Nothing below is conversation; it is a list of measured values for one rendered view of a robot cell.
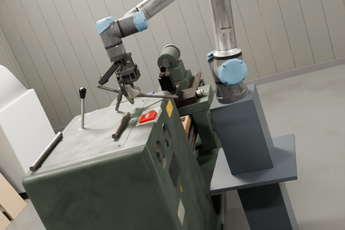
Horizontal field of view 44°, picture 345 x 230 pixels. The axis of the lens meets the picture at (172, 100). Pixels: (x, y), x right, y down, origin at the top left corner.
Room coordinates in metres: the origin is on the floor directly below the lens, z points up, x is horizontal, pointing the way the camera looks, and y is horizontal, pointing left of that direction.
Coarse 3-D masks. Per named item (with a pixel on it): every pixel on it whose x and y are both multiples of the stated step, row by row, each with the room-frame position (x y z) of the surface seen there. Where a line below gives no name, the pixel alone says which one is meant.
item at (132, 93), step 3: (126, 87) 1.69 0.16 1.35; (129, 87) 1.68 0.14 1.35; (126, 90) 1.68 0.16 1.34; (129, 90) 1.68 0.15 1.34; (132, 90) 1.68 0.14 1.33; (135, 90) 1.68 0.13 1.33; (129, 93) 1.69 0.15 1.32; (132, 93) 1.68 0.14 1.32; (135, 93) 1.68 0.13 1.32; (138, 93) 1.68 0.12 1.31; (129, 96) 1.69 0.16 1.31; (132, 96) 1.68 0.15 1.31; (135, 96) 1.68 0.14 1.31; (129, 99) 1.69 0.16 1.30; (132, 102) 1.70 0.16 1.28
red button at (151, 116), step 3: (156, 111) 1.53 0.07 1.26; (144, 114) 1.53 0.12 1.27; (147, 114) 1.52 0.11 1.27; (150, 114) 1.51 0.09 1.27; (153, 114) 1.50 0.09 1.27; (156, 114) 1.51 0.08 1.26; (141, 117) 1.52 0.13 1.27; (144, 117) 1.51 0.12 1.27; (147, 117) 1.49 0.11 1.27; (150, 117) 1.48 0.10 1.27; (153, 117) 1.48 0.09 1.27; (141, 120) 1.49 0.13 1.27; (144, 120) 1.48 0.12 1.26; (147, 120) 1.48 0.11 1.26; (150, 120) 1.48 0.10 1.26
